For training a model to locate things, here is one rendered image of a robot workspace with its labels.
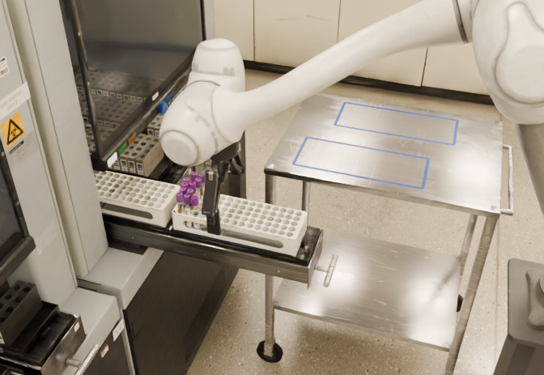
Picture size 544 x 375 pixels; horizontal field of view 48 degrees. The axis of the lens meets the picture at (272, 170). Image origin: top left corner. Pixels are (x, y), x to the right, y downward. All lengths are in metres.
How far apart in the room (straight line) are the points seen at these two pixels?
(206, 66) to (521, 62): 0.57
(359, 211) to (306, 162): 1.18
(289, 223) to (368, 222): 1.39
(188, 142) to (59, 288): 0.52
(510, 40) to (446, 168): 0.86
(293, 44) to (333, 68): 2.69
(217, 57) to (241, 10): 2.61
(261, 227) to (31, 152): 0.50
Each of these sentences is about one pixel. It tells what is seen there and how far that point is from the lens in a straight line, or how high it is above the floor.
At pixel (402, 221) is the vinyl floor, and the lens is 2.78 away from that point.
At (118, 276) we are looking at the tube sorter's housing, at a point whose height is 0.73.
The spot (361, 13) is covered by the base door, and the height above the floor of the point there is 0.47.
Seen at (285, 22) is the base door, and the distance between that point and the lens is 3.71.
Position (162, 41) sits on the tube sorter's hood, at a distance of 1.58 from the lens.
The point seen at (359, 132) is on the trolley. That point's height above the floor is 0.82.
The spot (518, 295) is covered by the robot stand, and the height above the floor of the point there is 0.70.
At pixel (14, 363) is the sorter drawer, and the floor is 0.80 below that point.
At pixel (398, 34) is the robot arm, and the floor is 1.34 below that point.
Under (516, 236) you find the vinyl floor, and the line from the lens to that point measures 2.84.
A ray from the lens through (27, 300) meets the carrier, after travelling 1.29.
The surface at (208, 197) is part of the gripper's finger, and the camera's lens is 1.29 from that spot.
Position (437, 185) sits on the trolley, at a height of 0.82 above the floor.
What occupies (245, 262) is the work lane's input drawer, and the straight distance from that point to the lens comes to 1.40.
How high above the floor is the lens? 1.76
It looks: 36 degrees down
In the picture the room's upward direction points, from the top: straight up
